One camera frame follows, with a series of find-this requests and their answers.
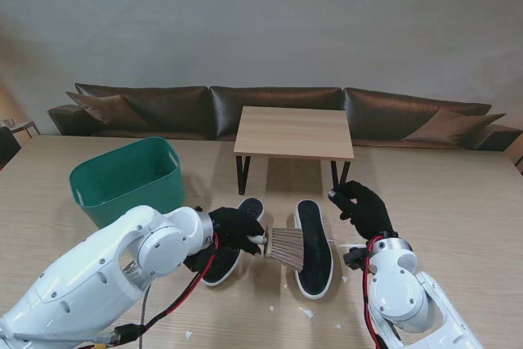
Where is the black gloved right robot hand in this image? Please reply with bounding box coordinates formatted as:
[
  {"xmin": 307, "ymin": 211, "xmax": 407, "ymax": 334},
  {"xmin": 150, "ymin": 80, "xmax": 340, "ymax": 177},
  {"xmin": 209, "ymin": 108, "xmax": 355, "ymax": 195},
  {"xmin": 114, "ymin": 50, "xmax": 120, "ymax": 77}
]
[{"xmin": 328, "ymin": 180, "xmax": 396, "ymax": 241}]

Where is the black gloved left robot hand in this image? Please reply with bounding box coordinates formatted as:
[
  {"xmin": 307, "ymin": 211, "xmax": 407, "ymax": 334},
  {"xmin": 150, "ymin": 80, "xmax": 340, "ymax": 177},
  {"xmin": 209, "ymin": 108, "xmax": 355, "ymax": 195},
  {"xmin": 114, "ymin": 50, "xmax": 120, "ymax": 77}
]
[{"xmin": 208, "ymin": 207, "xmax": 266, "ymax": 257}]

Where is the brown bristle shoe brush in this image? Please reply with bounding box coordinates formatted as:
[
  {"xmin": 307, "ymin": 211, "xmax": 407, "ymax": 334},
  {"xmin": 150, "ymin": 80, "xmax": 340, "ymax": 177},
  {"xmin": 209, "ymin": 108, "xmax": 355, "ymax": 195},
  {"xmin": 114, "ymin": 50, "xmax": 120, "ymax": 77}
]
[{"xmin": 247, "ymin": 226, "xmax": 306, "ymax": 271}]

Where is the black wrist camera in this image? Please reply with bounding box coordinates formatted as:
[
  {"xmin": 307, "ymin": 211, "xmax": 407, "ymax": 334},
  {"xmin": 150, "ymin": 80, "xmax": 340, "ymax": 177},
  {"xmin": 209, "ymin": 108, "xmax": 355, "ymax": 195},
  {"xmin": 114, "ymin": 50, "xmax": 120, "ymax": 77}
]
[
  {"xmin": 342, "ymin": 247, "xmax": 369, "ymax": 271},
  {"xmin": 182, "ymin": 248, "xmax": 213, "ymax": 275}
]

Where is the small wooden black-legged table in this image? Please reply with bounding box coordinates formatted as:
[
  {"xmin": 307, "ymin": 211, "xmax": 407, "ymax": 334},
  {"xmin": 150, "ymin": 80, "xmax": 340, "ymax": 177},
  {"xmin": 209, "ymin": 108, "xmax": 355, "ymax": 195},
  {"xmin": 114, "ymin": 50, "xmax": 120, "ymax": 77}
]
[{"xmin": 234, "ymin": 105, "xmax": 355, "ymax": 201}]

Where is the yellow canvas sneaker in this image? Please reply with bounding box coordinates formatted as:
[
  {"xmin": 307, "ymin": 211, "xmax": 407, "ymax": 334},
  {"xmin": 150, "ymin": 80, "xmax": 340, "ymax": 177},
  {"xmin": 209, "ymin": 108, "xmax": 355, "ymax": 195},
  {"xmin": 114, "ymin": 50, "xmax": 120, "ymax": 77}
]
[
  {"xmin": 293, "ymin": 199, "xmax": 334, "ymax": 300},
  {"xmin": 202, "ymin": 196, "xmax": 266, "ymax": 287}
]

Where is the red black left arm cable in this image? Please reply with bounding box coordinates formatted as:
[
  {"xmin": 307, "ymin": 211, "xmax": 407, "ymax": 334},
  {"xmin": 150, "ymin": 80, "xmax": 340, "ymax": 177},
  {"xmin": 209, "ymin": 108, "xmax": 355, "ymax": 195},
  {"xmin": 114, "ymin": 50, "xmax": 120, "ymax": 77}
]
[{"xmin": 89, "ymin": 234, "xmax": 220, "ymax": 349}]

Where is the red black right arm cable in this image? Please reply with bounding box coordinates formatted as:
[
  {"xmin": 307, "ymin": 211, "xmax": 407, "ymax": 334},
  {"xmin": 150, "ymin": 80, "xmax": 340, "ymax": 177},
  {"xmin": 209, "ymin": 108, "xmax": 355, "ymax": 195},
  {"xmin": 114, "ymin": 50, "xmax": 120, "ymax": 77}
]
[{"xmin": 361, "ymin": 242, "xmax": 387, "ymax": 349}]

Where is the green plastic basket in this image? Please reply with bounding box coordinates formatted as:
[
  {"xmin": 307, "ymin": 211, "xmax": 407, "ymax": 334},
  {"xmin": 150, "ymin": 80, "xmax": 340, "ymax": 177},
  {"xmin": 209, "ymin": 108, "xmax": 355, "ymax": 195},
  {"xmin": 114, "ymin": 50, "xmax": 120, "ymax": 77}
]
[{"xmin": 68, "ymin": 136, "xmax": 186, "ymax": 230}]

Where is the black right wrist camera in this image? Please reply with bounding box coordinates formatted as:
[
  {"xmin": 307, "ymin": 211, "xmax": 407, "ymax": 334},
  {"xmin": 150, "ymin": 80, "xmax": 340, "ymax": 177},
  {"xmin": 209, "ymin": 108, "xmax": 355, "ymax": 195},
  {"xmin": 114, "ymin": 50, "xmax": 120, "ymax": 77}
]
[{"xmin": 342, "ymin": 247, "xmax": 369, "ymax": 271}]

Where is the small background side table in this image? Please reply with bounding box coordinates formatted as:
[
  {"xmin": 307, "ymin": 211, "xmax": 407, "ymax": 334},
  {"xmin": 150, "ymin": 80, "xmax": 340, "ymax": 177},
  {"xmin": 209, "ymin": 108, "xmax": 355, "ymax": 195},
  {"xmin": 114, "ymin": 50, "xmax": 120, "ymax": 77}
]
[{"xmin": 0, "ymin": 119, "xmax": 42, "ymax": 140}]

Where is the light wooden furniture piece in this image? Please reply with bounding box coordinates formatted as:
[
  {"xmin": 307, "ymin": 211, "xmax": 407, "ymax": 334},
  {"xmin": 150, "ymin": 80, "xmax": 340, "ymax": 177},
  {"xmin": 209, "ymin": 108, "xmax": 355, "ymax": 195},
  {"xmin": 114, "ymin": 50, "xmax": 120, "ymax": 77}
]
[{"xmin": 504, "ymin": 136, "xmax": 523, "ymax": 174}]

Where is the dark brown leather sofa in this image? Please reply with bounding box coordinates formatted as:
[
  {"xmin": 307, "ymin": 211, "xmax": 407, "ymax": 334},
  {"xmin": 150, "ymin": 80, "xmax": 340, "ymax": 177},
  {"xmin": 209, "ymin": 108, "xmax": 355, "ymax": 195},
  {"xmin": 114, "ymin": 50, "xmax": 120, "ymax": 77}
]
[{"xmin": 47, "ymin": 82, "xmax": 523, "ymax": 152}]

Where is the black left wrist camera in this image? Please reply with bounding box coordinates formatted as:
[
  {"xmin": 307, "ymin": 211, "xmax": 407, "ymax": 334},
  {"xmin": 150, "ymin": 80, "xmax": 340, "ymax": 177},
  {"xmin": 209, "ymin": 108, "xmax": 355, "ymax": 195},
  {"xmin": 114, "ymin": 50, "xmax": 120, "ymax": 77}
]
[{"xmin": 182, "ymin": 248, "xmax": 213, "ymax": 275}]

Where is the red black arm cable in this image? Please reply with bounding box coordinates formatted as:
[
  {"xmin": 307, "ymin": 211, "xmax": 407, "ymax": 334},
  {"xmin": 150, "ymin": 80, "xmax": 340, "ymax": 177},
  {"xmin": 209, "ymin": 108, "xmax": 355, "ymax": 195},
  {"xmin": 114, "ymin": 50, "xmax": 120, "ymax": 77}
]
[
  {"xmin": 89, "ymin": 234, "xmax": 220, "ymax": 349},
  {"xmin": 361, "ymin": 242, "xmax": 387, "ymax": 349}
]

